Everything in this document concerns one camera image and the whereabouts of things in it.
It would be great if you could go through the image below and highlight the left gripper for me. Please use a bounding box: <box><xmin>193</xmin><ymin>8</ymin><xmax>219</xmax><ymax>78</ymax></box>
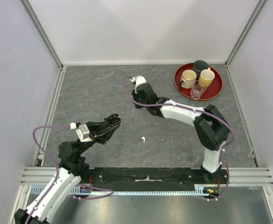
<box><xmin>77</xmin><ymin>119</ymin><xmax>120</xmax><ymax>156</ymax></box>

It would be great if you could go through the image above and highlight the black earbud charging case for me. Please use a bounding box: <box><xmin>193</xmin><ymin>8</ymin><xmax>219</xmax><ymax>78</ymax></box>
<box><xmin>104</xmin><ymin>113</ymin><xmax>121</xmax><ymax>126</ymax></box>

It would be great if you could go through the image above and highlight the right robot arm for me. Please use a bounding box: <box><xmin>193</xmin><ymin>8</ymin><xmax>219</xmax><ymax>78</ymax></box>
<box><xmin>131</xmin><ymin>81</ymin><xmax>230</xmax><ymax>184</ymax></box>

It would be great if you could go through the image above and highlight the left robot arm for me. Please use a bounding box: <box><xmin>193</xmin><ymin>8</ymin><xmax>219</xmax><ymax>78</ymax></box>
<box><xmin>14</xmin><ymin>113</ymin><xmax>121</xmax><ymax>224</ymax></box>

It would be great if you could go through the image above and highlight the clear drinking glass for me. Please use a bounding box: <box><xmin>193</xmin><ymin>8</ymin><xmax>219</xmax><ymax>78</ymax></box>
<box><xmin>190</xmin><ymin>80</ymin><xmax>207</xmax><ymax>99</ymax></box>

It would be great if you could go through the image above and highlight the red round tray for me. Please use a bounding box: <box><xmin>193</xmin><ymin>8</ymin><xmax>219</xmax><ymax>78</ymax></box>
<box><xmin>174</xmin><ymin>63</ymin><xmax>223</xmax><ymax>101</ymax></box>

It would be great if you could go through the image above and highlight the dark green mug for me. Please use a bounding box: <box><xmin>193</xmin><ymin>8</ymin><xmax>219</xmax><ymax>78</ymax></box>
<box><xmin>192</xmin><ymin>60</ymin><xmax>209</xmax><ymax>75</ymax></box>

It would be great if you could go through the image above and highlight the yellow mug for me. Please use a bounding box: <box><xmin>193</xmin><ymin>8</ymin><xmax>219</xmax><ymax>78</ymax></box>
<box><xmin>198</xmin><ymin>69</ymin><xmax>215</xmax><ymax>88</ymax></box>

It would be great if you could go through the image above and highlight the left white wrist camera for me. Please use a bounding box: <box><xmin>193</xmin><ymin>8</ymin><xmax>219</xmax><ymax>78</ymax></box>
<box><xmin>76</xmin><ymin>124</ymin><xmax>92</xmax><ymax>142</ymax></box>

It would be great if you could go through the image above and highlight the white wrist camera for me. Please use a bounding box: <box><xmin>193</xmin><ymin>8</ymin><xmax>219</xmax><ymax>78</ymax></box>
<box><xmin>130</xmin><ymin>76</ymin><xmax>147</xmax><ymax>87</ymax></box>
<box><xmin>76</xmin><ymin>124</ymin><xmax>92</xmax><ymax>142</ymax></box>

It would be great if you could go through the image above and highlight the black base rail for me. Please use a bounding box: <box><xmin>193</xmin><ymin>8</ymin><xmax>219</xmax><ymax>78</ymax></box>
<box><xmin>82</xmin><ymin>167</ymin><xmax>228</xmax><ymax>185</ymax></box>

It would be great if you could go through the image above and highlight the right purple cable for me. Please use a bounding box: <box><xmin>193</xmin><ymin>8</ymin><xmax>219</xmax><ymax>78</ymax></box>
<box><xmin>122</xmin><ymin>76</ymin><xmax>236</xmax><ymax>202</ymax></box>

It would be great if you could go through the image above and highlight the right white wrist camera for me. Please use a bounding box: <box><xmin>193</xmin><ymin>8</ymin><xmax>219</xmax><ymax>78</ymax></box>
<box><xmin>130</xmin><ymin>76</ymin><xmax>147</xmax><ymax>87</ymax></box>

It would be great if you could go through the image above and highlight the white mug black handle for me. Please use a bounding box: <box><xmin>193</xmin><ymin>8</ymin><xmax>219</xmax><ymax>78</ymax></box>
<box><xmin>179</xmin><ymin>70</ymin><xmax>197</xmax><ymax>89</ymax></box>

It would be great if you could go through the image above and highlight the white cable duct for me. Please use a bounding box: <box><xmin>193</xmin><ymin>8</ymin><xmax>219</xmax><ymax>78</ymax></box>
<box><xmin>30</xmin><ymin>184</ymin><xmax>221</xmax><ymax>196</ymax></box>

